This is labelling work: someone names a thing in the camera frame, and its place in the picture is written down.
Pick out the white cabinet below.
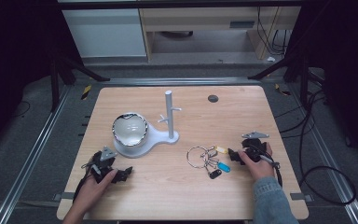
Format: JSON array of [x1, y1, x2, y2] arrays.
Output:
[[61, 7, 147, 59]]

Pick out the black tripod stand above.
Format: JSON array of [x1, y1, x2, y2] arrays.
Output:
[[247, 50, 313, 108], [47, 46, 112, 113]]

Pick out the grey table bracket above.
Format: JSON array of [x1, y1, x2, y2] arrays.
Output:
[[52, 191, 76, 203], [289, 192, 314, 203]]

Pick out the key ring with tagged keys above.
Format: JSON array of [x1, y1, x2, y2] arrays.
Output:
[[186, 145, 232, 180]]

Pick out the person's left hand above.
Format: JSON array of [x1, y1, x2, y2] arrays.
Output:
[[73, 169, 119, 217]]

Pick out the thin black floor cable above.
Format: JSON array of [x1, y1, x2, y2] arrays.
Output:
[[273, 96, 327, 140], [11, 100, 32, 119]]

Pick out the metal floor rail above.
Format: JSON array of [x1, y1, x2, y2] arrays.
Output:
[[97, 77, 262, 87], [287, 83, 358, 224], [0, 85, 73, 224]]

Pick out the hand-held gripper cable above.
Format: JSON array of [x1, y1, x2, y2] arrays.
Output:
[[255, 151, 283, 189], [73, 161, 102, 203]]

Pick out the white peg stand with base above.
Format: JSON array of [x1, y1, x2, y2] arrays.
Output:
[[113, 90, 183, 159]]

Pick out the person's right hand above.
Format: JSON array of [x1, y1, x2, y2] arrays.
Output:
[[237, 142, 277, 182]]

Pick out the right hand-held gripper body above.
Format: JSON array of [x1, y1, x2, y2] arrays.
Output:
[[241, 131, 271, 163]]

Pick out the shiny silver bowl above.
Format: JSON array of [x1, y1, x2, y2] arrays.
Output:
[[111, 112, 149, 147]]

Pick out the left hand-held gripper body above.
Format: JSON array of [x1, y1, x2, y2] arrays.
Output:
[[85, 146, 119, 184]]

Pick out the yellow black tape strip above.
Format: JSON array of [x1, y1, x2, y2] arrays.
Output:
[[80, 84, 93, 101], [274, 82, 292, 97]]

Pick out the black hanging desk cables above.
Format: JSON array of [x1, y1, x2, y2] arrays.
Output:
[[256, 7, 294, 57]]

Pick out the right hand-held gripper cable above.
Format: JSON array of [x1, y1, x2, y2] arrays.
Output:
[[255, 151, 283, 189]]

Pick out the black looped floor cable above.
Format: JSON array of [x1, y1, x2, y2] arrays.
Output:
[[297, 89, 358, 206]]

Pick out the left hand-held gripper cable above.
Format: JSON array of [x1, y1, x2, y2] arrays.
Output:
[[73, 161, 102, 203]]

